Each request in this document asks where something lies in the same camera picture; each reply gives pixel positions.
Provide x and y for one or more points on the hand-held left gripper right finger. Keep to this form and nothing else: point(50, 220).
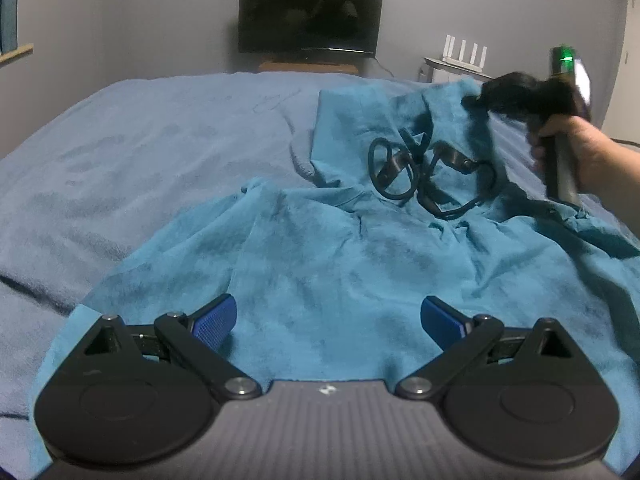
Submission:
point(440, 320)

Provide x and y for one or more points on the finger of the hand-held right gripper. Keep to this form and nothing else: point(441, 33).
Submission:
point(500, 95)

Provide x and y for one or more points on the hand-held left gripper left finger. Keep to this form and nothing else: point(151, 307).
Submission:
point(215, 322)

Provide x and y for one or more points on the blue zip jacket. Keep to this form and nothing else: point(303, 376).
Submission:
point(325, 240)

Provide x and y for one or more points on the person's right forearm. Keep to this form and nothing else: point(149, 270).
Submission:
point(629, 167)

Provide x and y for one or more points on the person's right hand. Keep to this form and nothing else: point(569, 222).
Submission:
point(592, 155)

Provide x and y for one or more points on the white router with antennas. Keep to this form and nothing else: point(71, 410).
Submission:
point(465, 52)

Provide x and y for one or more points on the grey-blue bed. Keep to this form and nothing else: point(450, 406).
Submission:
point(125, 160)

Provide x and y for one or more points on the wooden monitor stand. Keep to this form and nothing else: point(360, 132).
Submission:
point(307, 67)

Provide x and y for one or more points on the black flat monitor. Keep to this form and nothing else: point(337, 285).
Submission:
point(310, 15)

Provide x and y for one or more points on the wooden window sill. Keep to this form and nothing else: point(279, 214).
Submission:
point(15, 53)

